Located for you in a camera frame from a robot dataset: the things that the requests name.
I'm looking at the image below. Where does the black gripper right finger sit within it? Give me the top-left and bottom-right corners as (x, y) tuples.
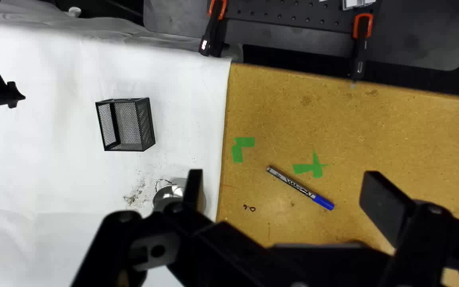
(359, 171), (459, 287)

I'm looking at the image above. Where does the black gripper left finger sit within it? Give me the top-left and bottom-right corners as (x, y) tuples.
(72, 167), (275, 287)

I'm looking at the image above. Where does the steel bowl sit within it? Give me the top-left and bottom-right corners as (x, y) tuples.
(152, 177), (190, 214)

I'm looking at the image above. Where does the blue capped grey marker pen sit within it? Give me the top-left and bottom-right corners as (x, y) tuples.
(265, 164), (337, 212)

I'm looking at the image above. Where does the white cloth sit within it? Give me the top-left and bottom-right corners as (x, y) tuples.
(0, 18), (235, 287)

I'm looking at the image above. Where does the black perforated breadboard table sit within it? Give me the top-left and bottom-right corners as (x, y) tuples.
(143, 0), (459, 100)

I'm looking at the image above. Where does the black mesh box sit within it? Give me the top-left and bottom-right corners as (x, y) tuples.
(95, 96), (158, 153)

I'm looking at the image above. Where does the orange black bar clamp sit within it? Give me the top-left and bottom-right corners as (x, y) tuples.
(350, 11), (377, 80)
(198, 0), (230, 59)

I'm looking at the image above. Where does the cross-shaped green tape mark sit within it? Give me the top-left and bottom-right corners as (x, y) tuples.
(292, 151), (329, 180)

